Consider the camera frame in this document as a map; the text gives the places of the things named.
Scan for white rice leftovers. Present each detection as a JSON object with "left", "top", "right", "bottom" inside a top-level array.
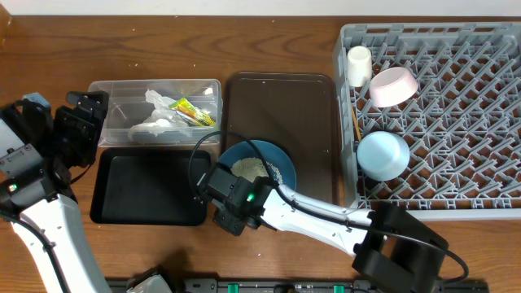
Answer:
[{"left": 231, "top": 157, "right": 282, "bottom": 184}]

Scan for large blue plate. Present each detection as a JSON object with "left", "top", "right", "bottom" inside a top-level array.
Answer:
[{"left": 219, "top": 140, "right": 297, "bottom": 190}]

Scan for white napkin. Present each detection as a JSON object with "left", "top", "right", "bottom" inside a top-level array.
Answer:
[{"left": 128, "top": 90, "right": 190, "bottom": 139}]

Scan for yellow green snack wrapper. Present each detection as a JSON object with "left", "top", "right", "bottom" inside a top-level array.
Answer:
[{"left": 169, "top": 98, "right": 215, "bottom": 126}]

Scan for wooden chopstick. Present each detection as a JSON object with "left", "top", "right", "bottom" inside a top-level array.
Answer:
[{"left": 351, "top": 107, "right": 362, "bottom": 142}]

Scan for light blue bowl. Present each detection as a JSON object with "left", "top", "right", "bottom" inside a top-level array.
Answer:
[{"left": 357, "top": 131, "right": 410, "bottom": 181}]

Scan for white cup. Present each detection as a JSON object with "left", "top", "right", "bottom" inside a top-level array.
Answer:
[{"left": 347, "top": 46, "right": 372, "bottom": 87}]

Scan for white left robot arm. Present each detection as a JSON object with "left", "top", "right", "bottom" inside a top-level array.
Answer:
[{"left": 1, "top": 91, "right": 111, "bottom": 292}]

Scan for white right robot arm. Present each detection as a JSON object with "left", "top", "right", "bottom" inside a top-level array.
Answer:
[{"left": 195, "top": 164, "right": 449, "bottom": 292}]

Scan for clear plastic waste bin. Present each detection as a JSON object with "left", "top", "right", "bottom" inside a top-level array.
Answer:
[{"left": 89, "top": 79, "right": 223, "bottom": 147}]

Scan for grey dishwasher rack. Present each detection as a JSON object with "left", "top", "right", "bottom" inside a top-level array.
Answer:
[{"left": 333, "top": 23, "right": 520, "bottom": 221}]

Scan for black plastic tray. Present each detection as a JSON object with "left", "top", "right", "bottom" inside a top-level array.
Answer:
[{"left": 90, "top": 147, "right": 211, "bottom": 226}]

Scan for brown serving tray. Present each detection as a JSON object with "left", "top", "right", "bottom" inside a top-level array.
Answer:
[{"left": 221, "top": 72, "right": 341, "bottom": 203}]

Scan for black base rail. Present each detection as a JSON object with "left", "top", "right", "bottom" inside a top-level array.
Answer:
[{"left": 105, "top": 277, "right": 489, "bottom": 293}]

